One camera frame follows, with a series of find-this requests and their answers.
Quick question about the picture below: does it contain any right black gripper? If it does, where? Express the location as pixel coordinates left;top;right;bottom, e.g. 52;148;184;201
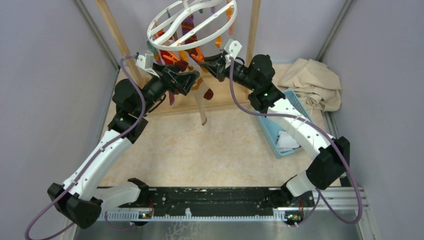
199;53;258;92

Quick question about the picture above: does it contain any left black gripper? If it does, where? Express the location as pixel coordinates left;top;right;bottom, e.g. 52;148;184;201
136;62;200;116

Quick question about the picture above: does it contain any white round clip hanger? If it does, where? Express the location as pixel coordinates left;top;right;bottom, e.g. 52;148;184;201
146;0;238;52

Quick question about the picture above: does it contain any wooden hanger stand frame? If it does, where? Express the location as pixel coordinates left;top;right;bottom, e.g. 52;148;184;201
95;0;261;116

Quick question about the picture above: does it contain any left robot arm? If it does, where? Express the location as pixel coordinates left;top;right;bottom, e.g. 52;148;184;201
47;64;200;229

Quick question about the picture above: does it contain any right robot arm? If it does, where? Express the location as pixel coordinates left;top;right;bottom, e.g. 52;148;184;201
200;53;350;206

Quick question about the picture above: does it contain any purple pink striped sock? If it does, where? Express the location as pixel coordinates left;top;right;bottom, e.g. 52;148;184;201
168;14;200;107

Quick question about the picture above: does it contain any red santa sock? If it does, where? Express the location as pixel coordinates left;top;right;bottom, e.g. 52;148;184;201
155;30;188;72

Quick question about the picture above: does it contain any light blue plastic basket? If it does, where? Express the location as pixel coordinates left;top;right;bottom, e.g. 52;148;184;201
256;89;313;159

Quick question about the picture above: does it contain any beige crumpled cloth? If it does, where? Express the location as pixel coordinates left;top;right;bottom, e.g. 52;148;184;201
277;58;342;112

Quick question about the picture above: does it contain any white folded sock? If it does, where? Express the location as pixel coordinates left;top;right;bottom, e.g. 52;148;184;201
276;131;300;153

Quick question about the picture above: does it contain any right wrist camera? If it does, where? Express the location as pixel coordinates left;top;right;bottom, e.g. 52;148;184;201
223;38;242;61

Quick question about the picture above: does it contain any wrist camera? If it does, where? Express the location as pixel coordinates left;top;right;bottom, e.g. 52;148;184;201
223;38;242;61
135;50;159;77

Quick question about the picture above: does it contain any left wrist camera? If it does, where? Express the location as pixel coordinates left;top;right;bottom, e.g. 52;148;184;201
135;50;159;77

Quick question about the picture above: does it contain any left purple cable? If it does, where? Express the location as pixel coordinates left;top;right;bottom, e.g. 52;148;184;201
24;55;147;240

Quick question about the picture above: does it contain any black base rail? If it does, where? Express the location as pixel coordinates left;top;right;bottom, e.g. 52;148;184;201
121;187;315;217

